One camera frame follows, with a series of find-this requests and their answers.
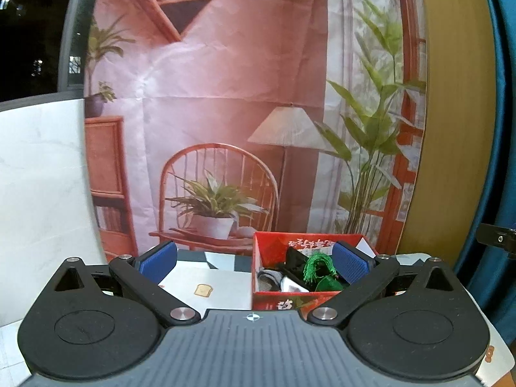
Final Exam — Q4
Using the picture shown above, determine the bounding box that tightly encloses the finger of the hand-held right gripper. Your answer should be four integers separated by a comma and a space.
476, 223, 516, 259

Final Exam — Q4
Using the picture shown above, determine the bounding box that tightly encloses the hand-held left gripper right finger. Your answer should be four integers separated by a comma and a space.
308, 241, 468, 327

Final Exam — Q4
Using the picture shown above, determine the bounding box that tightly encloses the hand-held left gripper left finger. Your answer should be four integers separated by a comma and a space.
44, 241, 201, 326

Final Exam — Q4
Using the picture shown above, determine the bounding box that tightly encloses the green tasselled fabric sachet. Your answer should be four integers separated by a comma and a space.
302, 251, 343, 292

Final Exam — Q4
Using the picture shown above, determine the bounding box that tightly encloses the black cloth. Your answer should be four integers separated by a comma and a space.
285, 247, 313, 280

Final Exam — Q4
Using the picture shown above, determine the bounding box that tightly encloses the red strawberry print box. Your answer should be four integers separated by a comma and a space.
252, 232, 380, 311

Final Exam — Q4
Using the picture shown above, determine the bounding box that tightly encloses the printed white tablecloth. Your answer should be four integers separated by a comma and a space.
155, 249, 514, 387

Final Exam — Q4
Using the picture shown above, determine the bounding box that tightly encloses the blue curtain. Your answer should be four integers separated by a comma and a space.
451, 0, 516, 343

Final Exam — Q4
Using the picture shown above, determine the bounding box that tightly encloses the yellow wooden board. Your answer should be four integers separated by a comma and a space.
397, 0, 498, 271

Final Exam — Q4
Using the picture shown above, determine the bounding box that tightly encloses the dark window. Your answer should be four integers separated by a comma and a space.
0, 0, 105, 103

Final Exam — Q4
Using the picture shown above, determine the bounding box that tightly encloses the wall poster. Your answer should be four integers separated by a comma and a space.
83, 0, 428, 263

